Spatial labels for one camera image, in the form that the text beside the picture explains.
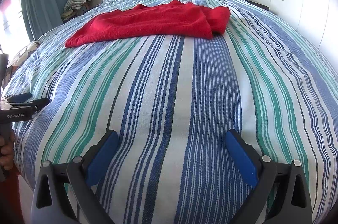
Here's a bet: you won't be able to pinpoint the red sweater with white dog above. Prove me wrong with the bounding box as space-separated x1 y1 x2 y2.
65 0 230 48

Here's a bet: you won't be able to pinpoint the pile of folded clothes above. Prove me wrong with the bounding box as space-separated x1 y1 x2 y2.
61 0 92 23

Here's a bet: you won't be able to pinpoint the person's left hand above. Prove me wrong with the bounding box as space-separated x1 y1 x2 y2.
0 130 15 170

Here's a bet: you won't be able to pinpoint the patterned cream pillow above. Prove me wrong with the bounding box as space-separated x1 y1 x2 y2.
6 41 41 74

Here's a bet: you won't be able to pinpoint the orange fuzzy trousers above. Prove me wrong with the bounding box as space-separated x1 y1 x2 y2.
0 166 25 224

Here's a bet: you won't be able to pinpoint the striped blue green bedspread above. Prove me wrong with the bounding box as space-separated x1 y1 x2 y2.
5 0 337 223

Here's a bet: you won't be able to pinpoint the dark wooden nightstand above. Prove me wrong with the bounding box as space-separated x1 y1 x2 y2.
245 0 270 11

